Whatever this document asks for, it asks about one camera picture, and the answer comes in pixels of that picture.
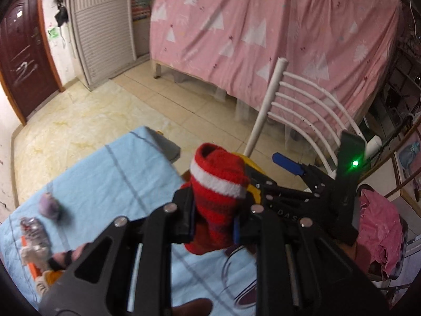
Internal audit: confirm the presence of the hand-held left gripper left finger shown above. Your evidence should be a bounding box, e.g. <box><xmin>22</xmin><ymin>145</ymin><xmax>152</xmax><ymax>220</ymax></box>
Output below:
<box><xmin>39</xmin><ymin>187</ymin><xmax>195</xmax><ymax>316</ymax></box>

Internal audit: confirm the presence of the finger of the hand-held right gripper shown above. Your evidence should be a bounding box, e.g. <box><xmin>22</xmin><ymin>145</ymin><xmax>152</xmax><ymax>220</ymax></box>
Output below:
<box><xmin>272</xmin><ymin>152</ymin><xmax>337</xmax><ymax>194</ymax></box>
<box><xmin>245</xmin><ymin>167</ymin><xmax>281</xmax><ymax>205</ymax></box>

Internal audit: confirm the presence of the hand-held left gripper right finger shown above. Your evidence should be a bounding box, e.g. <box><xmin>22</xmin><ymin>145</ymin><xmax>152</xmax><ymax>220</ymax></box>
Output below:
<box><xmin>234</xmin><ymin>203</ymin><xmax>390</xmax><ymax>316</ymax></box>

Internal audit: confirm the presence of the red knitted sock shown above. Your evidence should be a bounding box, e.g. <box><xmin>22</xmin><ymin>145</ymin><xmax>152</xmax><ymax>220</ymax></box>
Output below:
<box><xmin>184</xmin><ymin>143</ymin><xmax>250</xmax><ymax>255</ymax></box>

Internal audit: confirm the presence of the purple cloth ball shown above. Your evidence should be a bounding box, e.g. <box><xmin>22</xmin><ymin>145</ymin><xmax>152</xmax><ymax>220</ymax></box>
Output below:
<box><xmin>38</xmin><ymin>192</ymin><xmax>62</xmax><ymax>218</ymax></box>

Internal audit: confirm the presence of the person's right forearm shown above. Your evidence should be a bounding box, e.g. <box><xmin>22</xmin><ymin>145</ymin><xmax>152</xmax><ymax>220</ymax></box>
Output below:
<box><xmin>340</xmin><ymin>240</ymin><xmax>373</xmax><ymax>271</ymax></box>

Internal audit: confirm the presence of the person's left hand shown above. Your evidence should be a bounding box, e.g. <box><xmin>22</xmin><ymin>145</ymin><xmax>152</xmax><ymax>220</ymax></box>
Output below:
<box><xmin>173</xmin><ymin>298</ymin><xmax>213</xmax><ymax>316</ymax></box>

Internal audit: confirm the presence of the pink crumpled cloth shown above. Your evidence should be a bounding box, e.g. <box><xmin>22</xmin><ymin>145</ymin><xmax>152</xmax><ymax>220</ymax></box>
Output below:
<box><xmin>357</xmin><ymin>187</ymin><xmax>407</xmax><ymax>272</ymax></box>

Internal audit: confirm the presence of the framed picture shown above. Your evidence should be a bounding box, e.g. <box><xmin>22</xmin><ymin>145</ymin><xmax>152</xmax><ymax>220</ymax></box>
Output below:
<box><xmin>393</xmin><ymin>131</ymin><xmax>421</xmax><ymax>205</ymax></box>

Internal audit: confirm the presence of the light blue tablecloth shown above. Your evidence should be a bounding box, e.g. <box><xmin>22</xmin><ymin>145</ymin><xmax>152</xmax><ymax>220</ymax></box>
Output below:
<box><xmin>0</xmin><ymin>126</ymin><xmax>264</xmax><ymax>316</ymax></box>

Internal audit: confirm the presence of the white metal chair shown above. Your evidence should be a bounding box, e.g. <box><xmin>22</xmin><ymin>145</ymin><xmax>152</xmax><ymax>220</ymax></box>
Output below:
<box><xmin>245</xmin><ymin>57</ymin><xmax>383</xmax><ymax>179</ymax></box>

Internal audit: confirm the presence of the metal shelf rack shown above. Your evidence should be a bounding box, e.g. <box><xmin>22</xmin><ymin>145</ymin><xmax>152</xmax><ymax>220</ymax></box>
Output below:
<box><xmin>378</xmin><ymin>38</ymin><xmax>421</xmax><ymax>133</ymax></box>

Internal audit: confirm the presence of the pink and black toy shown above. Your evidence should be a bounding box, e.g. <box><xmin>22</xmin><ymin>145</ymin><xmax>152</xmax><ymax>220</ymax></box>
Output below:
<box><xmin>48</xmin><ymin>243</ymin><xmax>93</xmax><ymax>271</ymax></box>

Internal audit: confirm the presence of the pink printed bed sheet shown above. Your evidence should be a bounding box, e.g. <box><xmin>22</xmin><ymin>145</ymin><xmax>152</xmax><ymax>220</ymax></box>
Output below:
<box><xmin>149</xmin><ymin>0</ymin><xmax>404</xmax><ymax>146</ymax></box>

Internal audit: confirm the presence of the orange plastic toy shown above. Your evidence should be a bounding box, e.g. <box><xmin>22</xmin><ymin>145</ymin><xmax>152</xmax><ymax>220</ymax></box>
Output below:
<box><xmin>20</xmin><ymin>237</ymin><xmax>45</xmax><ymax>279</ymax></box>

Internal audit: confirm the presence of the white slatted wardrobe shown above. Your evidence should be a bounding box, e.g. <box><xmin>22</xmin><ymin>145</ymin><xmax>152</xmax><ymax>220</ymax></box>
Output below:
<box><xmin>67</xmin><ymin>0</ymin><xmax>137</xmax><ymax>90</ymax></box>

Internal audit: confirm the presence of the dark red door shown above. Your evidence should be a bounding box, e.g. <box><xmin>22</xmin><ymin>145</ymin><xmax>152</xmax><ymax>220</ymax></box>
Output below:
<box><xmin>0</xmin><ymin>0</ymin><xmax>62</xmax><ymax>126</ymax></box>

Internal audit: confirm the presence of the black hanging bag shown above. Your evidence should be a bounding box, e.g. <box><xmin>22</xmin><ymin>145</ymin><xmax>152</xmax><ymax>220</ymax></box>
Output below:
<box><xmin>56</xmin><ymin>5</ymin><xmax>69</xmax><ymax>26</ymax></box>

